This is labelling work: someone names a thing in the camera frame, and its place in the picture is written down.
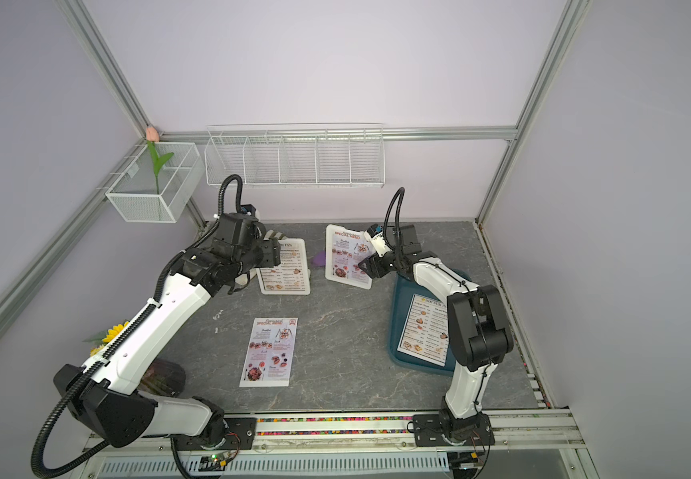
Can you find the dark flower vase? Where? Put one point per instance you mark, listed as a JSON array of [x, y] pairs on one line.
[[164, 378]]

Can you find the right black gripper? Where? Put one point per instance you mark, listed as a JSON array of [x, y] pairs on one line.
[[373, 265]]

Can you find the yellow header menu sheet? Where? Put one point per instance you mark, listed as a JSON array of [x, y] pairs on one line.
[[424, 335], [286, 269]]

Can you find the teal plastic tray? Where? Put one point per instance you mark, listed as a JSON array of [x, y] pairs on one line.
[[403, 292]]

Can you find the white wire wall rack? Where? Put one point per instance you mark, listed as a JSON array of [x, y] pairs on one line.
[[308, 155]]

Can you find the purple pink spoon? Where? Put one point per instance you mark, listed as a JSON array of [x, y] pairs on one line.
[[320, 259]]

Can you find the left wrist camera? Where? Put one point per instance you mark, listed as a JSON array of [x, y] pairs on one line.
[[237, 229]]

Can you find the red special menu sheet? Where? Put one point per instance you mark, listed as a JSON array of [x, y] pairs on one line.
[[270, 352]]

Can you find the white menu holder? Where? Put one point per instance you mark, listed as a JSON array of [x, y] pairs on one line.
[[285, 266], [328, 242]]

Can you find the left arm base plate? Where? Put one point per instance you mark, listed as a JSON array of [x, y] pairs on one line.
[[232, 433]]

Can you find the white mesh wall basket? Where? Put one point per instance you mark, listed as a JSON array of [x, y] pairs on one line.
[[133, 193]]

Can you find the pink artificial tulip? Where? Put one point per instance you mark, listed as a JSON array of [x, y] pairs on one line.
[[158, 160]]

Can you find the aluminium front rail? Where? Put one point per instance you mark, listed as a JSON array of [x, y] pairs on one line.
[[533, 443]]

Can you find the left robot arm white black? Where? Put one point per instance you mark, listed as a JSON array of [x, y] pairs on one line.
[[104, 392]]

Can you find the yellow sunflower bouquet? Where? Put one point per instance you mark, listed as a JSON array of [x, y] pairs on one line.
[[106, 336]]

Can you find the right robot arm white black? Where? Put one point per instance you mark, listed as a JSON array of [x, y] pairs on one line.
[[478, 327]]

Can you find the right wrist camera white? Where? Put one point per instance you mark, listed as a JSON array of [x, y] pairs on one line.
[[375, 236]]

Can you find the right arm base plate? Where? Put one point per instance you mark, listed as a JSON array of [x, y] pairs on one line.
[[440, 429]]

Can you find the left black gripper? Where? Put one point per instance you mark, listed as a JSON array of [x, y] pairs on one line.
[[271, 253]]

